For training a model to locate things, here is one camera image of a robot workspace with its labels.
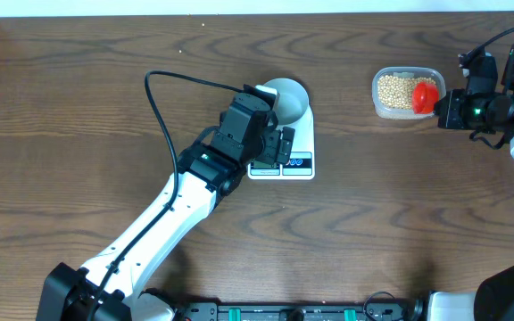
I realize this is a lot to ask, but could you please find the red plastic measuring scoop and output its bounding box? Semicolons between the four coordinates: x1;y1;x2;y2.
412;82;439;114

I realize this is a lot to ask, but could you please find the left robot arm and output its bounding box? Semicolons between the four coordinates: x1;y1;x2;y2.
36;85;294;320

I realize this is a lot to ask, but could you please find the white digital kitchen scale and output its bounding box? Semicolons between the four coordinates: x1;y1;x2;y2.
248;105;315;180

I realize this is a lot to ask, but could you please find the grey round bowl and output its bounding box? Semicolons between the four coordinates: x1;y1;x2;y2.
264;78;309;125

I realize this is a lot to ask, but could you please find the clear plastic container of beans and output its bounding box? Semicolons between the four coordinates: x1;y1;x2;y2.
372;66;446;120

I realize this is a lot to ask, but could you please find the left black cable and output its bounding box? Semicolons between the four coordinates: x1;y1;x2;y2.
86;70;245;321

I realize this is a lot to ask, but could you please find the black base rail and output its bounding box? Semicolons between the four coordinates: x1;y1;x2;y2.
173;299;426;321

